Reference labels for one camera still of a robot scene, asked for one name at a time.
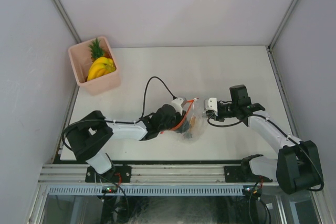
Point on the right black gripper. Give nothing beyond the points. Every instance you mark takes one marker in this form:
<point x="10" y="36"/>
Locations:
<point x="217" y="117"/>

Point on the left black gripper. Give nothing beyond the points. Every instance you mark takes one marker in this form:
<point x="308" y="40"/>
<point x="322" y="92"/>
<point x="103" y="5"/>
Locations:
<point x="184" y="127"/>

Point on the clear zip top bag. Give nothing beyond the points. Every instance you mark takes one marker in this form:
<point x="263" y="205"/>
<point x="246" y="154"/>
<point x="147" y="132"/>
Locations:
<point x="192" y="107"/>

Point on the yellow fake banana bunch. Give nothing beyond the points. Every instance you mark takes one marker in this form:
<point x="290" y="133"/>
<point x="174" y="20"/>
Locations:
<point x="100" y="67"/>

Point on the fake pineapple green crown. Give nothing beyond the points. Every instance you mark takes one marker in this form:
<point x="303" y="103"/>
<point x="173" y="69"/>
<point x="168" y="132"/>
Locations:
<point x="96" y="50"/>

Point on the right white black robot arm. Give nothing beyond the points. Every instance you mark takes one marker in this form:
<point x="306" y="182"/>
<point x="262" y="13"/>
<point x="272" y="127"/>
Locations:
<point x="297" y="166"/>

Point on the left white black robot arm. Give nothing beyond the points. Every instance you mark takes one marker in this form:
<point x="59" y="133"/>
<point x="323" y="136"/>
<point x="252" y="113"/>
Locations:
<point x="87" y="137"/>

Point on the fake orange carrot pieces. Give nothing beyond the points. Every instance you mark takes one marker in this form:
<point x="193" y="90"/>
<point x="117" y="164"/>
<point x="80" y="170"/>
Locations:
<point x="193" y="121"/>

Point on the pink plastic bin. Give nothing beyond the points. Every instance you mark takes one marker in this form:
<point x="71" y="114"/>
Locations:
<point x="80" y="58"/>

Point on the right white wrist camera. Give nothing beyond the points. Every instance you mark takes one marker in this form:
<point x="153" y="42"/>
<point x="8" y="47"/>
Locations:
<point x="211" y="104"/>

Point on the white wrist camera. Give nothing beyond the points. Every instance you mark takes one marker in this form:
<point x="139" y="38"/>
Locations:
<point x="178" y="104"/>
<point x="211" y="104"/>

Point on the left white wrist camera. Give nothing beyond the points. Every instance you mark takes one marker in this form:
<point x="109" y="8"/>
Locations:
<point x="178" y="104"/>

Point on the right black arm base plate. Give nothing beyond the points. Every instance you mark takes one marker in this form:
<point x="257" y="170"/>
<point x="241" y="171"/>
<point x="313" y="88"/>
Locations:
<point x="238" y="174"/>

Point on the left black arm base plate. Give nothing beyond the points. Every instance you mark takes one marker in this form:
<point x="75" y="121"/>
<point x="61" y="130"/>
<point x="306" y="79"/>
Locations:
<point x="118" y="175"/>

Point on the aluminium rail frame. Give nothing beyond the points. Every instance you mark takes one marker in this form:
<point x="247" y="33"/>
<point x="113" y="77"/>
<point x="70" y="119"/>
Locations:
<point x="142" y="174"/>

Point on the grey slotted cable duct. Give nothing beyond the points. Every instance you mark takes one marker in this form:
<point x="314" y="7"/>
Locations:
<point x="147" y="190"/>

